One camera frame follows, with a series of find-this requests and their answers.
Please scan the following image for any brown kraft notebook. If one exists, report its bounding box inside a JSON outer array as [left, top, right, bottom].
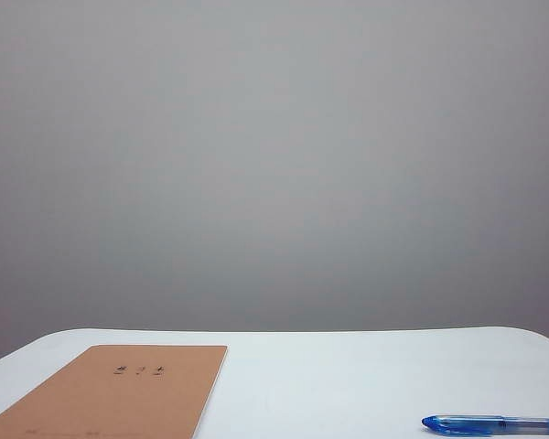
[[0, 344, 229, 439]]

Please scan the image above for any blue transparent ballpoint pen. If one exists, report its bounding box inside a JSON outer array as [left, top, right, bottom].
[[421, 413, 549, 436]]

